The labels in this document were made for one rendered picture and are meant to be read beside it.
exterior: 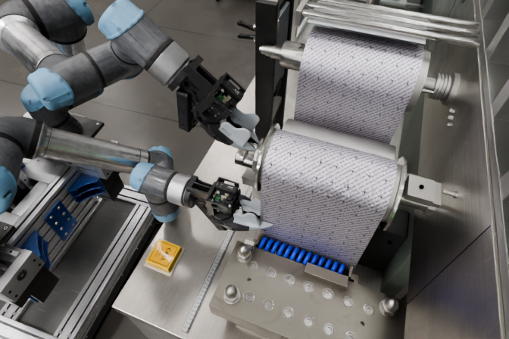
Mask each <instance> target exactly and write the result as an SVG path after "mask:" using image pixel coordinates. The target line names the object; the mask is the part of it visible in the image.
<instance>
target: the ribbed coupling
mask: <svg viewBox="0 0 509 339"><path fill-rule="evenodd" d="M460 78H461V76H460V74H459V73H452V74H451V75H446V74H442V73H437V74H436V75H435V76H434V77H431V76H427V75H426V79H425V82H424V84H423V88H422V90H421V92H424V93H427V94H428V98H430V99H434V100H439V101H441V103H442V105H445V106H448V105H449V104H450V103H451V102H452V101H453V99H454V97H455V95H456V92H457V89H458V86H459V83H460ZM420 94H421V93H420Z"/></svg>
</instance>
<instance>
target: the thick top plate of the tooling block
mask: <svg viewBox="0 0 509 339"><path fill-rule="evenodd" d="M241 244H244V243H243V242H241V241H237V242H236V245H235V247H234V249H233V252H232V253H231V256H230V258H229V260H228V263H227V265H226V267H225V269H224V271H223V274H222V276H221V278H220V280H219V282H218V285H217V287H216V289H215V292H214V294H213V296H212V298H211V301H210V303H209V304H208V305H209V308H210V311H211V313H212V314H214V315H216V316H219V317H221V318H223V319H226V320H229V321H231V322H234V323H236V324H237V325H241V326H242V327H245V328H248V329H250V330H252V331H255V332H257V333H259V334H262V335H264V336H266V337H269V338H271V339H281V337H283V338H285V339H404V328H405V319H406V309H407V301H405V300H401V299H398V298H396V297H394V298H395V299H396V300H397V301H398V304H399V307H398V311H397V313H396V315H395V316H394V317H392V318H388V317H385V316H384V315H383V314H382V313H381V312H380V311H379V303H380V302H381V301H382V300H385V299H386V298H387V297H393V296H390V295H388V294H384V293H382V292H379V291H376V290H374V289H371V288H368V287H365V286H363V285H359V284H357V283H354V282H352V281H349V280H348V284H347V287H346V289H345V290H344V289H342V288H338V287H336V286H334V285H330V284H327V283H326V282H323V281H320V280H317V279H315V278H312V277H309V276H306V275H304V270H305V267H306V265H304V264H302V263H298V262H295V261H293V260H290V259H287V258H285V257H281V256H279V255H276V254H274V253H271V252H268V251H265V250H262V249H260V248H257V247H254V250H250V251H251V255H252V256H251V260H250V261H248V262H247V263H240V262H239V261H238V260H237V258H236V253H237V249H238V248H239V246H240V245H241ZM228 285H235V286H236V287H237V288H238V290H239V292H240V299H239V302H238V303H236V304H234V305H229V304H227V303H226V302H225V300H224V298H223V294H224V291H225V289H226V287H227V286H228Z"/></svg>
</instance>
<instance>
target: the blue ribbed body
mask: <svg viewBox="0 0 509 339"><path fill-rule="evenodd" d="M263 246H264V250H265V251H268V250H269V248H270V252H271V253H275V251H276V255H279V256H280V255H281V254H282V253H283V257H285V258H287V256H289V259H290V260H294V258H295V261H296V262H298V263H300V262H301V263H302V264H304V265H306V264H307V262H309V263H312V264H314V265H316V266H320V267H323V268H324V269H328V270H331V271H334V272H337V273H339V274H342V275H345V276H348V273H349V270H347V269H346V265H345V264H344V263H343V264H342V265H341V266H340V267H339V262H338V261H335V262H334V264H333V261H332V260H331V259H328V260H327V261H326V258H325V257H321V258H320V257H319V255H318V254H315V255H314V257H313V254H312V253H311V252H308V254H307V253H306V250H302V251H301V252H300V249H299V248H298V247H296V248H295V249H294V247H293V246H292V245H289V246H287V244H286V243H283V244H282V245H281V242H280V241H276V243H275V240H274V239H272V238H271V239H270V240H269V238H268V237H267V236H266V237H263V239H262V240H260V243H259V246H258V248H260V249H262V247H263ZM306 254H307V255H306Z"/></svg>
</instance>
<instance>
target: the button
mask: <svg viewBox="0 0 509 339"><path fill-rule="evenodd" d="M181 251H182V248H181V247H180V246H178V245H175V244H172V243H170V242H168V241H164V240H162V239H158V241H157V243H156V245H155V246H154V247H153V249H152V251H151V253H150V254H149V255H148V258H147V259H146V262H147V264H148V265H150V266H153V267H155V268H158V269H161V270H163V271H165V272H170V271H171V269H172V268H173V266H174V264H175V262H176V260H177V259H178V257H179V255H180V253H181Z"/></svg>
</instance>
